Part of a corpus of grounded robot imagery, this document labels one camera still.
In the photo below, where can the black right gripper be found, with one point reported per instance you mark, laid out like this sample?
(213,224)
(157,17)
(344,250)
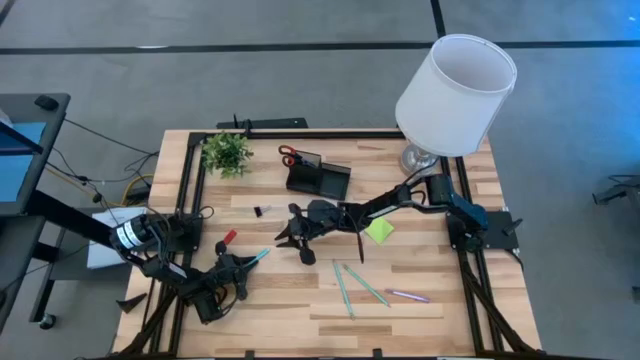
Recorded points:
(322,217)

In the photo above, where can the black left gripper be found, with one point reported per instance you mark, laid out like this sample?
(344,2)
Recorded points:
(225,282)

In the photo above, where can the teal pen with white tip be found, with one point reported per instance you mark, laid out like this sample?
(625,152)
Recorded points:
(261,256)

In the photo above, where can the red eraser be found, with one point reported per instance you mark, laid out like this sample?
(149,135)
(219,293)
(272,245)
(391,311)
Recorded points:
(230,236)

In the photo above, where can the black mesh desk organizer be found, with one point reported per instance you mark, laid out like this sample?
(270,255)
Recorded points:
(330,182)

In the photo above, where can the red and black scissors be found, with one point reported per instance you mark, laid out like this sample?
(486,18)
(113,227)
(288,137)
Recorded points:
(288,160)

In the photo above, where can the green sticky note pad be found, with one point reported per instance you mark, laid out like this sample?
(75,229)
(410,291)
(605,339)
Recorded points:
(380,231)

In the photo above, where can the purple pen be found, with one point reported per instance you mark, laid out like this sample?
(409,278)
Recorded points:
(407,295)

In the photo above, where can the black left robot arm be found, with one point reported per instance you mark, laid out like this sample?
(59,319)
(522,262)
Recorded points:
(165,272)

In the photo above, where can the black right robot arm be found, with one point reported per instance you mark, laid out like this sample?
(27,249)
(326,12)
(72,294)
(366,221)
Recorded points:
(390,202)

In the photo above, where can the small green potted plant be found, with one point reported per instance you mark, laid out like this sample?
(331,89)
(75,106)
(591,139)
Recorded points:
(227,152)

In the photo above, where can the white paper sheet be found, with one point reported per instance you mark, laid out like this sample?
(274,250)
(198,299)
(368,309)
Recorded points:
(100,255)

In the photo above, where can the black caster wheel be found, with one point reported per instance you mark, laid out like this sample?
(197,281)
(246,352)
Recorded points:
(47,321)

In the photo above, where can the white shade table lamp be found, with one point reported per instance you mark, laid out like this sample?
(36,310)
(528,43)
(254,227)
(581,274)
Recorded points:
(455,100)

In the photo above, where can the black standing desk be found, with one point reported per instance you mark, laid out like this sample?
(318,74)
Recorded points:
(20,235)

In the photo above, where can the blue screen monitor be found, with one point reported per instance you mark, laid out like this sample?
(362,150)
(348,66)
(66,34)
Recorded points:
(15,170)

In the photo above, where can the black computer mouse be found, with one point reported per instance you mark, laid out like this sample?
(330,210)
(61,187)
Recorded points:
(46,102)

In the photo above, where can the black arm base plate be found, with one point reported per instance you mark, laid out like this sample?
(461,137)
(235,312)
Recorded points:
(500,227)
(190,235)

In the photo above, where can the black aluminium table frame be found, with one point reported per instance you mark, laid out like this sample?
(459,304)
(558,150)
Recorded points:
(325,134)

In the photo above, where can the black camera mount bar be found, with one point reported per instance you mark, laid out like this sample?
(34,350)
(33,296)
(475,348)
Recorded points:
(270,123)

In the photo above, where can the black triangular bracket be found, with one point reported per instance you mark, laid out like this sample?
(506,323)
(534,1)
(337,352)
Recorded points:
(132,301)

